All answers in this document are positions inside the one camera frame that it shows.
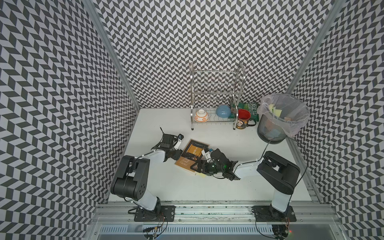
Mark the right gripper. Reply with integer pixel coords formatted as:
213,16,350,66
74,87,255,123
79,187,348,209
189,160,224,176

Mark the brown book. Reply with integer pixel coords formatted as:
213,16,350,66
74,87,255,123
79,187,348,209
175,140,210,175

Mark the yellow sticky note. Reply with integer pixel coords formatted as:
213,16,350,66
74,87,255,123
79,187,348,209
196,173,207,178

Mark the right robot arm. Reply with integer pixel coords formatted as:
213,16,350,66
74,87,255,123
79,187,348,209
190,149,301,216

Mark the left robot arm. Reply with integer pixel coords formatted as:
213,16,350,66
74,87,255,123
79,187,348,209
110,133,184,215

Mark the discarded sticky notes pile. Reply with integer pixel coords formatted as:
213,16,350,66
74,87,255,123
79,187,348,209
269,104,293,121

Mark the white orange patterned bowl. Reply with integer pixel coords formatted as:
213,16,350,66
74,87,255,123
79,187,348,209
194,109,210,123

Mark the blue bowl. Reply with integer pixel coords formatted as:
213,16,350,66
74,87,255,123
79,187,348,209
216,105,232,119

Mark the red interior mug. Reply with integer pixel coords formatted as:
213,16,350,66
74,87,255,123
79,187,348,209
236,109,257,130

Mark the green snack bag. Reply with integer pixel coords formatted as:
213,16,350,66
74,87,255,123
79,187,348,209
238,102,260,122

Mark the metal dish rack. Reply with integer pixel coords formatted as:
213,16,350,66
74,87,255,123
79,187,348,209
189,63,246,131

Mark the mesh trash bin with liner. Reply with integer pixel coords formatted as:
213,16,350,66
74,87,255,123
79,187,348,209
257,94,310,144

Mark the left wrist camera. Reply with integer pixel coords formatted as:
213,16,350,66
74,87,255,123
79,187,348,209
174,134,184,150

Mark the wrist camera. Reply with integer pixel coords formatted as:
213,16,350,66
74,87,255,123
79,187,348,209
174,134,184,150
202,148,213,161

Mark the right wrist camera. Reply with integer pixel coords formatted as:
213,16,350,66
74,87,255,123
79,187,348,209
202,148,213,161

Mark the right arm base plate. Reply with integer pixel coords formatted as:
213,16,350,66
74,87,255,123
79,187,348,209
252,205,297,223

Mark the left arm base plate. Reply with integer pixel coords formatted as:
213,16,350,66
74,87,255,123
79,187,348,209
134,206,176,222

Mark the aluminium front rail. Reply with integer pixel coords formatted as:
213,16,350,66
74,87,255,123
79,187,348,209
91,201,342,225

